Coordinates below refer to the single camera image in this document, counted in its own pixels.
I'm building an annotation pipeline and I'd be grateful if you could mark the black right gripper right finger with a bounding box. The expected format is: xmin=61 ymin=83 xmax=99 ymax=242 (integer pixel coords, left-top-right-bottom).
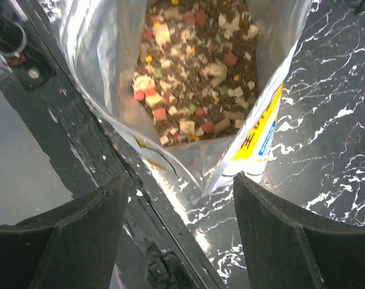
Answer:
xmin=233 ymin=174 xmax=365 ymax=288

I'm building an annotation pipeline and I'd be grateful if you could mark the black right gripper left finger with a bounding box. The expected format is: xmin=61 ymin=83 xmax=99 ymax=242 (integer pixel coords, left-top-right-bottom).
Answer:
xmin=0 ymin=174 xmax=129 ymax=288

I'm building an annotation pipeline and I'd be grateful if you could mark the white cartoon pet food bag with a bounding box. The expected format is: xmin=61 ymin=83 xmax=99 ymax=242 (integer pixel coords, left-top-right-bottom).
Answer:
xmin=53 ymin=1 xmax=311 ymax=195

